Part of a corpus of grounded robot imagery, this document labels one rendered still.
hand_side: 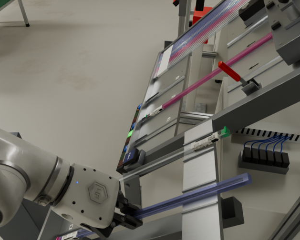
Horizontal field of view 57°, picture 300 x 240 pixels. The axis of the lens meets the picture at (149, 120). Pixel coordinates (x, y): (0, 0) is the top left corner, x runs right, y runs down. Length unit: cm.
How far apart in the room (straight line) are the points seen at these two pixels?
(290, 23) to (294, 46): 5
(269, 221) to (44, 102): 182
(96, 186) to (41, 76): 216
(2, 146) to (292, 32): 56
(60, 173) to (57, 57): 240
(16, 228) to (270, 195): 100
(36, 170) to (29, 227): 86
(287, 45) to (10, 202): 54
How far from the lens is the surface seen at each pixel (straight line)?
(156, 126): 89
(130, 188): 88
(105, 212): 52
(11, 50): 313
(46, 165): 48
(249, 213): 100
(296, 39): 61
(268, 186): 104
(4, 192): 42
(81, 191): 51
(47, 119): 217
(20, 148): 48
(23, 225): 131
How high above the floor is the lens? 143
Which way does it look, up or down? 45 degrees down
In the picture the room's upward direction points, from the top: straight up
